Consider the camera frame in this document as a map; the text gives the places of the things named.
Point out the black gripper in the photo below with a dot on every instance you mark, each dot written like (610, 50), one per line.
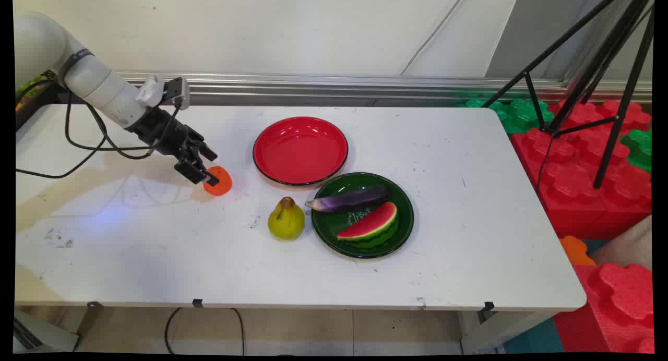
(164, 131)

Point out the purple toy eggplant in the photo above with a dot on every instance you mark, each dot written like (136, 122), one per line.
(349, 199)

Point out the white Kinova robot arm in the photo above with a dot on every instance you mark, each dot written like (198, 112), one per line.
(99, 87)

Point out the orange toy fruit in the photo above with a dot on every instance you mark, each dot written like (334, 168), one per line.
(222, 183)

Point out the red plate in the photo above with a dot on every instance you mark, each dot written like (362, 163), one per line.
(300, 149)

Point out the yellow green toy pear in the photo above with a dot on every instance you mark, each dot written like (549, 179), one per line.
(286, 221)

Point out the dark green plate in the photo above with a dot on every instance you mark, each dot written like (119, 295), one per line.
(334, 236)

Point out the toy watermelon slice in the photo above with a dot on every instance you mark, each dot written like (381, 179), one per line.
(371, 224)

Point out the white table leg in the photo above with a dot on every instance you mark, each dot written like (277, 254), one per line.
(496, 332)

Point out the large red foam block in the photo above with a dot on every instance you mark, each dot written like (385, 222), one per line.
(574, 183)

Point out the teal floor mat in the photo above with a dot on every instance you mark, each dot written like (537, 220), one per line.
(532, 340)

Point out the orange foam piece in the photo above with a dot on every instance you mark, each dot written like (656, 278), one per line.
(574, 250)

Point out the black tripod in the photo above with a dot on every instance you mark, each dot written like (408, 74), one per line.
(605, 84)

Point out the small green foam block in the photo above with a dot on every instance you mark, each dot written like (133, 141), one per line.
(641, 149)

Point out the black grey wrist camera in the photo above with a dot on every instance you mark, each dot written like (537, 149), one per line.
(176, 91)

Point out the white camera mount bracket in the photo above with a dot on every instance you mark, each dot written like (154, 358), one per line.
(150, 88)

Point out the aluminium wall rail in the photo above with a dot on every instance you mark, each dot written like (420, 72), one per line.
(365, 87)

